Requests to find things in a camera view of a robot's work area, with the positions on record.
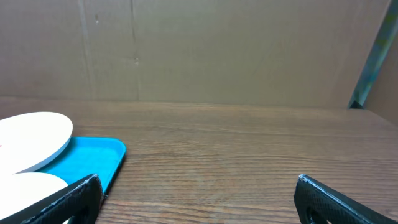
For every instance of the white plate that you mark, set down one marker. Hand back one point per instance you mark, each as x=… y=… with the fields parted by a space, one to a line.
x=30 y=141

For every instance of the yellow-green plate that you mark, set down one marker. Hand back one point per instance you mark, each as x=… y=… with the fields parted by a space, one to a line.
x=19 y=191

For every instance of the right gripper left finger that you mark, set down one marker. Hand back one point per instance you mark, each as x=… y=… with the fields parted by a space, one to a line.
x=77 y=203

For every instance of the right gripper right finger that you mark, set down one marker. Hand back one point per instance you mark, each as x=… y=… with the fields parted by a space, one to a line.
x=317 y=203

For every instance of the teal plastic serving tray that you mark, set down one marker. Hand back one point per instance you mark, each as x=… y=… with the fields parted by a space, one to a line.
x=89 y=155

